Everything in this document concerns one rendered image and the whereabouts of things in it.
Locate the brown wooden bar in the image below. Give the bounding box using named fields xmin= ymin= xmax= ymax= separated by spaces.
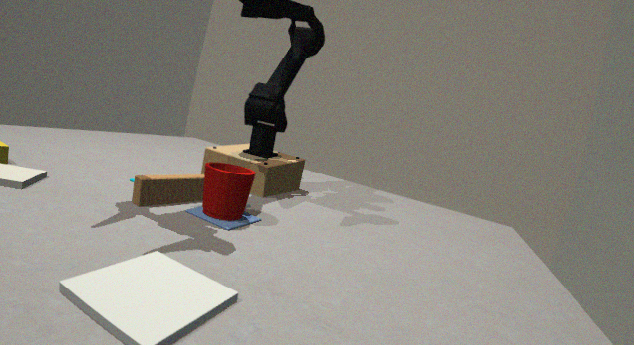
xmin=132 ymin=174 xmax=205 ymax=207

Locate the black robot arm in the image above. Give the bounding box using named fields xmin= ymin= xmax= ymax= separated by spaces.
xmin=239 ymin=0 xmax=325 ymax=159

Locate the white flat slab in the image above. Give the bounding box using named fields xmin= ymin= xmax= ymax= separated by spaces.
xmin=0 ymin=164 xmax=47 ymax=189

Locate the red cup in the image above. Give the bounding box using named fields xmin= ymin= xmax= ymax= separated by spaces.
xmin=202 ymin=162 xmax=256 ymax=221

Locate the white square pad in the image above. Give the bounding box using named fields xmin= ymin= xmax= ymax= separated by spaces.
xmin=59 ymin=251 xmax=238 ymax=345

